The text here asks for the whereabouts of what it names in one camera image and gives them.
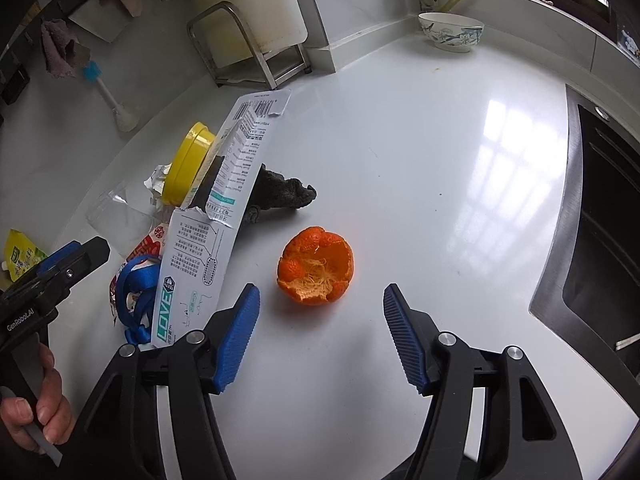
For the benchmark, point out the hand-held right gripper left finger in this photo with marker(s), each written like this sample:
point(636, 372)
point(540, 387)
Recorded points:
point(240, 340)

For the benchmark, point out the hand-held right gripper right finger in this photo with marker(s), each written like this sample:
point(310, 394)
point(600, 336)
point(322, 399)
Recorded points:
point(405, 340)

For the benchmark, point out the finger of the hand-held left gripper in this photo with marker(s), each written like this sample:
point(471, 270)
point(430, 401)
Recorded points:
point(82, 260)
point(57, 255)

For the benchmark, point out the red white snack wrapper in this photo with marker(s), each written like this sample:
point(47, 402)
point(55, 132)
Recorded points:
point(150, 242)

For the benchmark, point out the white torn cardboard package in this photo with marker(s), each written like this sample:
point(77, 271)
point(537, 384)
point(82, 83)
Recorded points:
point(190, 260)

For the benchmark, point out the orange peel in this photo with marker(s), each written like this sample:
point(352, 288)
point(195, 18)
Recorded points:
point(315, 270)

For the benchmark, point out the yellow plastic cup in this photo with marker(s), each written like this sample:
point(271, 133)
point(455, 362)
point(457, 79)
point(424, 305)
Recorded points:
point(187, 160)

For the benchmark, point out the person's left hand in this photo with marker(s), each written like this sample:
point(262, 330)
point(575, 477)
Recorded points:
point(55, 410)

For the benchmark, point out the green carton box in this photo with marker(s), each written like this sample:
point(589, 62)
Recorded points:
point(22, 255)

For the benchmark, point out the clear plastic cup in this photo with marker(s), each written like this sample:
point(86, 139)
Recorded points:
point(120, 220)

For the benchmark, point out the crumpled white paper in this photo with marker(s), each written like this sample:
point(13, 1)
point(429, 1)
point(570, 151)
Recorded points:
point(156, 180)

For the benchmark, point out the dark grey cloth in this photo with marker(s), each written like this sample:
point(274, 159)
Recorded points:
point(280, 190)

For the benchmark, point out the blue white bottle brush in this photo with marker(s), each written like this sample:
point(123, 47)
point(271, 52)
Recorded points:
point(107, 92)

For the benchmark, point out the purple cloth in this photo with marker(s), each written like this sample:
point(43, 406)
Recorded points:
point(57, 50)

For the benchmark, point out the black sink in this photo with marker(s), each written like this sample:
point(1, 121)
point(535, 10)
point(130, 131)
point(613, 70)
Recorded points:
point(600, 235)

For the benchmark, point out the steel cleaver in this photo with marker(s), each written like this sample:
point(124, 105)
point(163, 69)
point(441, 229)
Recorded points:
point(100, 22)

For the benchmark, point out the steel rack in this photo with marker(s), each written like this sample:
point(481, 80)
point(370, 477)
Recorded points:
point(265, 67)

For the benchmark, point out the white patterned bowl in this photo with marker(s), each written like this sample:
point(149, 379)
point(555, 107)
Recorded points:
point(450, 37)

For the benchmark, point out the white cutting board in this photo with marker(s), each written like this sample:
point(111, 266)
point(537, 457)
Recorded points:
point(260, 0)

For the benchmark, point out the printed mug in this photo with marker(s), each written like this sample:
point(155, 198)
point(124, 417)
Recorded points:
point(629, 42)

